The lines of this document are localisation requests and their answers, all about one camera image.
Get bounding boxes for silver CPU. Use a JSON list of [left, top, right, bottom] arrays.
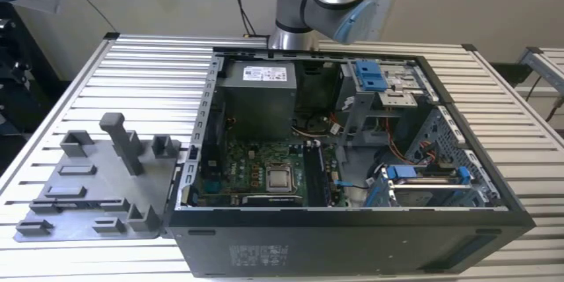
[[268, 170, 292, 193]]

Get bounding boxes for blue disk carrier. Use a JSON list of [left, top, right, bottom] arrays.
[[368, 164, 474, 209]]

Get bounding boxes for grey plastic parts rack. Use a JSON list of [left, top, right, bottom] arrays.
[[12, 112, 184, 243]]

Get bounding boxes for green motherboard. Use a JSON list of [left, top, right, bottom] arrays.
[[193, 139, 349, 209]]

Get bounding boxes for grey power supply unit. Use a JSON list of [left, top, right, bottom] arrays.
[[216, 60, 297, 143]]

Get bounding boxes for power supply wire bundle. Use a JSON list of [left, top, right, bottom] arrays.
[[292, 112, 341, 137]]

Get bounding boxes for red and yellow power wires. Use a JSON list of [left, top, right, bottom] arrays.
[[417, 141, 440, 166]]

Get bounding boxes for black wire with blue plug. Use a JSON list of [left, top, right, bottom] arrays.
[[333, 179, 384, 192]]

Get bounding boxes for blue plastic drive bracket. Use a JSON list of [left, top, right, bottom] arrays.
[[354, 59, 382, 93]]

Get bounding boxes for silver hard disk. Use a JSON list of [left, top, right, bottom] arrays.
[[393, 186, 461, 208]]

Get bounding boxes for black RAM slot bank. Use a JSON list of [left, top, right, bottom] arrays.
[[302, 143, 332, 207]]

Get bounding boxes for black PC case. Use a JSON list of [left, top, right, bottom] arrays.
[[160, 46, 537, 278]]

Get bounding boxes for orange wire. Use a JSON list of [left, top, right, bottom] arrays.
[[384, 115, 424, 164]]

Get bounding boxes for black graphics card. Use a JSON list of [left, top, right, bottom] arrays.
[[240, 194, 305, 208]]

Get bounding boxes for metal slat side table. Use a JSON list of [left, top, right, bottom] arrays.
[[513, 46, 564, 100]]

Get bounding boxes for metal CPU socket cover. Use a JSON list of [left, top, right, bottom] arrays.
[[262, 162, 298, 196]]

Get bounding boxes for grey metal drive cage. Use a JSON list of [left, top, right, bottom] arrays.
[[336, 60, 436, 147]]

